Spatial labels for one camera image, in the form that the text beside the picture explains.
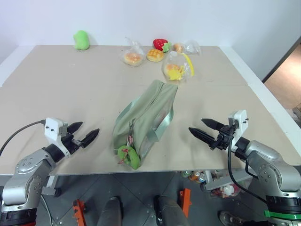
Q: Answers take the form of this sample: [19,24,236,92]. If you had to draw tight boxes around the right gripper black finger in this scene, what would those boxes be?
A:
[200,118,224,131]
[188,127,216,147]

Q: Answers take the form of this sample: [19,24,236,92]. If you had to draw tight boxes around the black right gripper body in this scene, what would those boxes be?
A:
[209,125,236,151]

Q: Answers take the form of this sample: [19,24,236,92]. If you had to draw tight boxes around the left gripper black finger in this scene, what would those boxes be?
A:
[80,128,100,149]
[67,121,84,134]

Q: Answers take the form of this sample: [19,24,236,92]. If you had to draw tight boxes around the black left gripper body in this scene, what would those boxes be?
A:
[61,131,83,155]

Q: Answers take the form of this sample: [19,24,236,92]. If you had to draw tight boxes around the green fabric pouch bag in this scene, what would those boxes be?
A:
[112,79,178,163]

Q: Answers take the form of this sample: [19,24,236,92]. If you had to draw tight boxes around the yellow and orange food pieces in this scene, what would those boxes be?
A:
[165,64,183,75]

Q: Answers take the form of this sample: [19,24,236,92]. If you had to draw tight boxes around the cluster of drink bottles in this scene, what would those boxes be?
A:
[180,170,206,185]

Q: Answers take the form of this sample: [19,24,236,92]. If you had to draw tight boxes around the green plush zipper charm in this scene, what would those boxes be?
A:
[117,135,141,170]

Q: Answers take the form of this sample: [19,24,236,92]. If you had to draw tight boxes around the yellow star toy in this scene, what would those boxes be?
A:
[167,69,185,82]

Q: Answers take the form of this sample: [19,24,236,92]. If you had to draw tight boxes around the orange clamp stand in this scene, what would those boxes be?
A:
[72,199,87,226]
[179,188,192,218]

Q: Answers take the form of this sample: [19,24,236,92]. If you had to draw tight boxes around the dark rounded shape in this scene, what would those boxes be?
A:
[97,197,124,226]
[153,195,191,226]

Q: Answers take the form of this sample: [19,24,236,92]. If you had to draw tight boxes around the clear bag with small bread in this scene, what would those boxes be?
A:
[172,40,202,57]

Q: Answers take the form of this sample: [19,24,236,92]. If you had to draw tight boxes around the grey sneaker shoe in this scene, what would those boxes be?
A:
[218,210,248,226]

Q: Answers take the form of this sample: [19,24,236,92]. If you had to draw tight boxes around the light green plush toy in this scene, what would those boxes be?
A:
[73,30,91,51]

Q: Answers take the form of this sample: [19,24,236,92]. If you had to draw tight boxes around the golden pineapple bun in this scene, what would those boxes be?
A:
[146,48,164,63]

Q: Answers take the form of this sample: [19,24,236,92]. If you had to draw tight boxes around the round bun in bag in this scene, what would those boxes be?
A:
[124,52,143,65]

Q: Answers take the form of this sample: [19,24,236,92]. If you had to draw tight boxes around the red strawberry plush toy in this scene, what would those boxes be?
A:
[153,38,171,53]

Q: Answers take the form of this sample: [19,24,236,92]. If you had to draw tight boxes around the clear bag with round bun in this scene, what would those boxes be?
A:
[120,36,145,68]

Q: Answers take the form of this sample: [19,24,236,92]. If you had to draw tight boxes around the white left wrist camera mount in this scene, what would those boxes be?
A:
[44,117,71,155]

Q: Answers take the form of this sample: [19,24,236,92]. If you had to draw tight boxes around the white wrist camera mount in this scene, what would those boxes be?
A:
[228,109,248,152]
[44,117,71,155]

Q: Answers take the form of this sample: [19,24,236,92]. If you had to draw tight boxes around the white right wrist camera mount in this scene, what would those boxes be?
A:
[228,109,248,152]

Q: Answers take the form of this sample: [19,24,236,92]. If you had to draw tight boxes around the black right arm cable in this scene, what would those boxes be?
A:
[226,127,269,205]

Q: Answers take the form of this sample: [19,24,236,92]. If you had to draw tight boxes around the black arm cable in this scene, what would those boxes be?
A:
[226,127,269,205]
[0,120,47,154]

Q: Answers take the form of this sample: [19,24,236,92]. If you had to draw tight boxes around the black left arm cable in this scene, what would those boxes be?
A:
[0,120,47,154]

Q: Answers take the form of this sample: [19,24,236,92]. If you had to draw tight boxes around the dark door frame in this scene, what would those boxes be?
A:
[261,37,301,83]

